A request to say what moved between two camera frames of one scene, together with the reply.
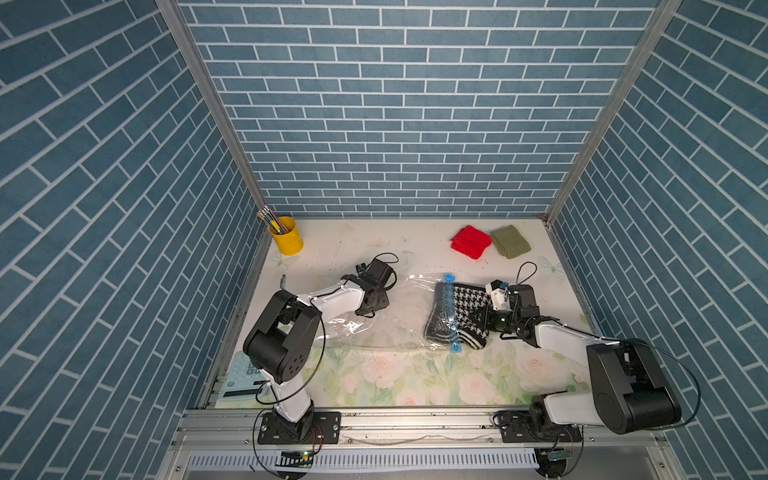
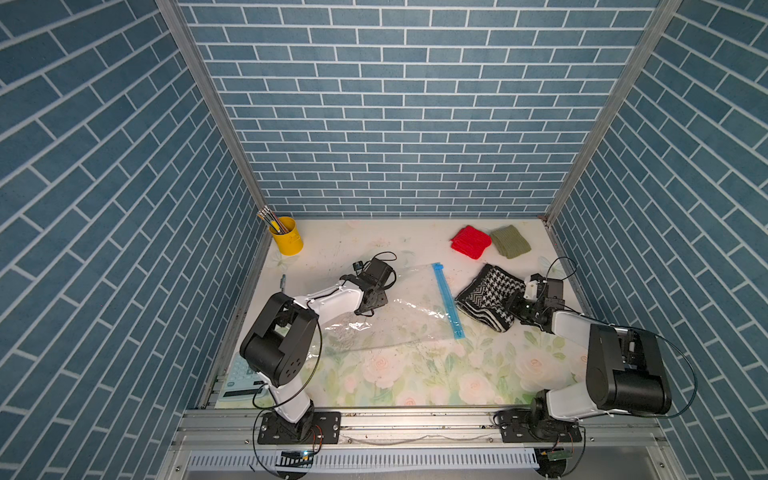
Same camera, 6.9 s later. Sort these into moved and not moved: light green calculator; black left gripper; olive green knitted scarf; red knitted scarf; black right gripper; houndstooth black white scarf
Moved: black right gripper; houndstooth black white scarf
Not moved: black left gripper; olive green knitted scarf; red knitted scarf; light green calculator
